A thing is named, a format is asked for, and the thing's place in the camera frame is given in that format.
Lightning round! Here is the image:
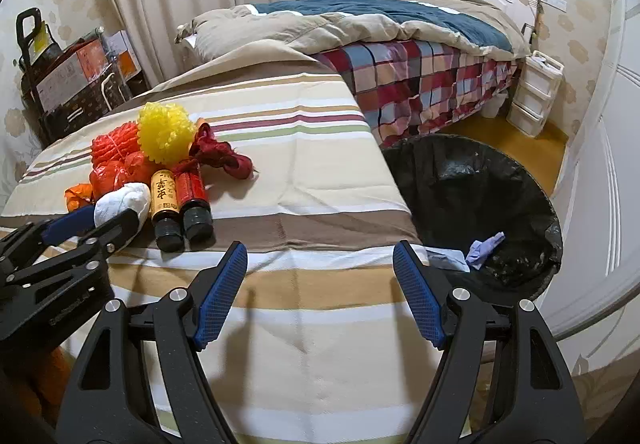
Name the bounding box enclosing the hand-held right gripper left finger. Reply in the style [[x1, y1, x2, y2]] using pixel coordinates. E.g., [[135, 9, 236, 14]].
[[56, 240, 249, 444]]

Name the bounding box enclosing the plaid bed sheet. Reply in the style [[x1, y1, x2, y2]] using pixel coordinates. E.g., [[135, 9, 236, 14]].
[[310, 39, 524, 148]]

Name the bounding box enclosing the purple glove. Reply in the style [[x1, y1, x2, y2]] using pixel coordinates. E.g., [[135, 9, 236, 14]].
[[465, 231, 506, 270]]

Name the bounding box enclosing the brown bottle yellow label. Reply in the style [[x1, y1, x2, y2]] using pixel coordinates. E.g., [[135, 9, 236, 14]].
[[150, 169, 184, 253]]

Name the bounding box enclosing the pale blue paper scrap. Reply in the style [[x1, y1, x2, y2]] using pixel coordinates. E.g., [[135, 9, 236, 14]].
[[425, 249, 471, 273]]

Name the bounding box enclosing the teal and beige duvet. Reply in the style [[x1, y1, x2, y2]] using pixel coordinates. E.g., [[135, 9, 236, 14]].
[[175, 0, 531, 64]]

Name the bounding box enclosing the black trolley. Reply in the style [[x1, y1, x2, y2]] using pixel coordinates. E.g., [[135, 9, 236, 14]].
[[15, 7, 53, 75]]

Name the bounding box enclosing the white plastic drawer unit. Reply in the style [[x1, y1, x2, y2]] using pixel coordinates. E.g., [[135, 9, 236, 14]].
[[506, 50, 565, 139]]

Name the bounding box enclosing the yellow foam fruit net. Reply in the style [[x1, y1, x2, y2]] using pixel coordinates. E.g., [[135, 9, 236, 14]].
[[137, 103, 193, 165]]

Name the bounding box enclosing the white and orange box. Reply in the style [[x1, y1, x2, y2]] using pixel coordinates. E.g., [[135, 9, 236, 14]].
[[107, 29, 144, 78]]

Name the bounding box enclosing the brown bottle red label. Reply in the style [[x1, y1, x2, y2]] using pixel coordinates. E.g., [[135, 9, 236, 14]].
[[173, 163, 215, 243]]

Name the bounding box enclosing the white tube frame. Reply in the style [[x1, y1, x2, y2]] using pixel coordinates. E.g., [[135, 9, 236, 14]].
[[101, 73, 127, 106]]

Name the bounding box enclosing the white wardrobe door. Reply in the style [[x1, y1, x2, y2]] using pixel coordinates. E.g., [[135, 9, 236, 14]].
[[540, 0, 640, 365]]

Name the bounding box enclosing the dark red ribbon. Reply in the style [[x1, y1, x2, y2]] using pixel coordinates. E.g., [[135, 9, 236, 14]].
[[187, 121, 256, 180]]

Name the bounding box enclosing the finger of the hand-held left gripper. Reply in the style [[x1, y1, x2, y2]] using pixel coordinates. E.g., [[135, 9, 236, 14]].
[[5, 209, 142, 287], [0, 205, 97, 275]]

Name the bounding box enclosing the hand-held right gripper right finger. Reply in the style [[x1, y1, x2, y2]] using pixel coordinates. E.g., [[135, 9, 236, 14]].
[[392, 240, 583, 444]]

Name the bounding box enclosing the white container under bed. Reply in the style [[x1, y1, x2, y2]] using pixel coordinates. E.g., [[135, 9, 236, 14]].
[[482, 92, 509, 120]]

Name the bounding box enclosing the white tissue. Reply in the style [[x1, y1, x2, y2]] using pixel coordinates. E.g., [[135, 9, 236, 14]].
[[94, 183, 151, 227]]

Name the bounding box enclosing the orange fabric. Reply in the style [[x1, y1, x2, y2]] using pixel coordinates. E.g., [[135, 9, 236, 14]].
[[27, 346, 73, 425]]

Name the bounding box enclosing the orange plastic wrapper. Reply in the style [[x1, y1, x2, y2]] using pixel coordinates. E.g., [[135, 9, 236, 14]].
[[90, 160, 127, 195], [125, 151, 159, 185]]

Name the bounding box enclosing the orange foam fruit net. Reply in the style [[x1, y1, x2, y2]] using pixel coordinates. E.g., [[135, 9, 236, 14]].
[[91, 121, 142, 165]]

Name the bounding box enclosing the bin with black bag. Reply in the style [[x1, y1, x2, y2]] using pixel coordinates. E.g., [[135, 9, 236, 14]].
[[382, 134, 564, 306]]

